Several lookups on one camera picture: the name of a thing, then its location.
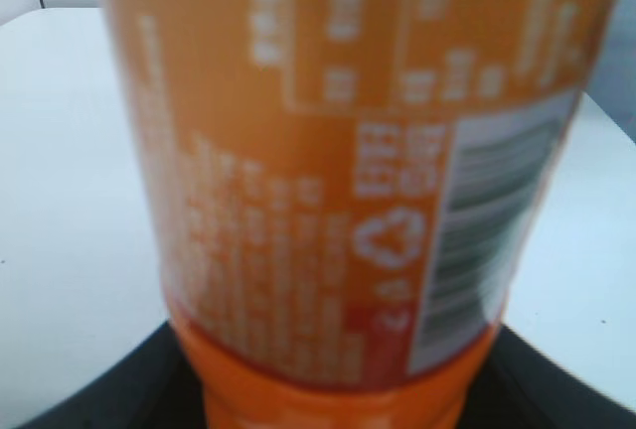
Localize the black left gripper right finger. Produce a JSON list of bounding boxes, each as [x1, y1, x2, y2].
[[457, 327, 635, 429]]

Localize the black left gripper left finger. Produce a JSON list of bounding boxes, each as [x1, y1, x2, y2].
[[14, 322, 210, 429]]

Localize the orange Mirinda soda bottle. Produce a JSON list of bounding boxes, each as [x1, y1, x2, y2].
[[103, 0, 614, 428]]

